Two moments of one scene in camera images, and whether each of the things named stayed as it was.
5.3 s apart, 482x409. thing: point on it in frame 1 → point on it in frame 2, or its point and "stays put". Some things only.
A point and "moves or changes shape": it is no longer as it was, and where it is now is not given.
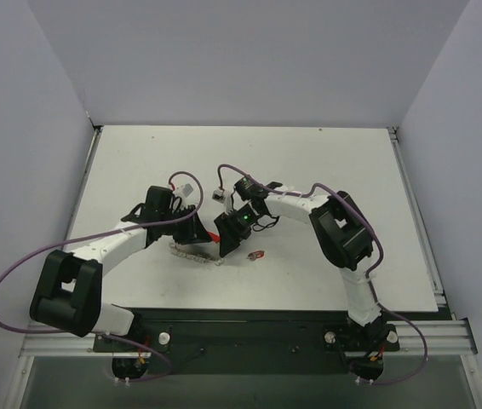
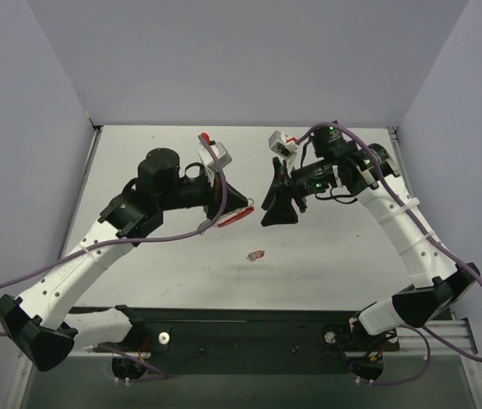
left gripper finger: (193, 233) → (235, 201)
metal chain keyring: (177, 250) moves or changes shape
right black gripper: (232, 224) → (286, 187)
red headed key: (255, 255) stays put
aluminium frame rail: (442, 336) stays put
